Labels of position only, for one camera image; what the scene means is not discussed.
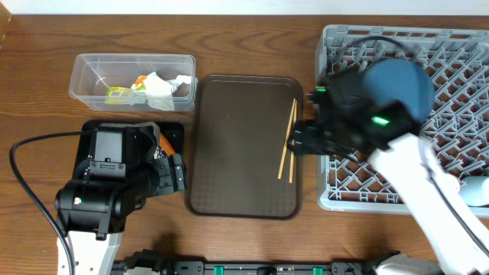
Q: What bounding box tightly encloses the wooden chopstick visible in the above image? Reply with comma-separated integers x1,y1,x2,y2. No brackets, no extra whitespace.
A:
277,98,296,180
289,99,297,184

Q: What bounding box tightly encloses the orange carrot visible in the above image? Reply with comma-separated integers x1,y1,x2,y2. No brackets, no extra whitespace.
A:
159,133,176,156

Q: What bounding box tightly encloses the white napkin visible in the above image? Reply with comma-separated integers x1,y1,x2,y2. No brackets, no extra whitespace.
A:
131,72,192,111

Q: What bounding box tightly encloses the green orange snack wrapper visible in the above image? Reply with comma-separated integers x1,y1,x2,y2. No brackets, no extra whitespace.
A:
105,76,147,105

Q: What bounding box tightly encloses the dark blue plate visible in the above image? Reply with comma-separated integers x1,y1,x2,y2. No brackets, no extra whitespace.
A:
362,59,435,123

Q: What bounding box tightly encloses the light blue rice bowl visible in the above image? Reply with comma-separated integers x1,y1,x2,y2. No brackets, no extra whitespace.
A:
459,176,488,207

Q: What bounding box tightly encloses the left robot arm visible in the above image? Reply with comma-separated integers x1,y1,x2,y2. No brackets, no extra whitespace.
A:
55,121,186,274

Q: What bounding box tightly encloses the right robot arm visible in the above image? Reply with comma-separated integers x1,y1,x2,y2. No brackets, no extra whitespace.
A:
287,65,488,274

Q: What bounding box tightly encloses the black waste tray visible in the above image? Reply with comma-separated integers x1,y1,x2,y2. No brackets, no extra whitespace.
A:
73,120,184,196

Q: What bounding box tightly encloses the grey dishwasher rack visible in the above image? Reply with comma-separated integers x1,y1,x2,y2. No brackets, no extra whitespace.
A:
315,24,488,215

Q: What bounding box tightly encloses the brown serving tray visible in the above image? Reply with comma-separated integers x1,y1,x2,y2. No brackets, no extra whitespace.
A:
186,74,303,220

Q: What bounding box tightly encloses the clear plastic bin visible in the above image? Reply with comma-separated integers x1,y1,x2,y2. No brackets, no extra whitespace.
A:
69,53,197,112

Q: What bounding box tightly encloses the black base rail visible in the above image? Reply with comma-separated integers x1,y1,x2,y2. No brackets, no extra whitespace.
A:
111,261,377,275

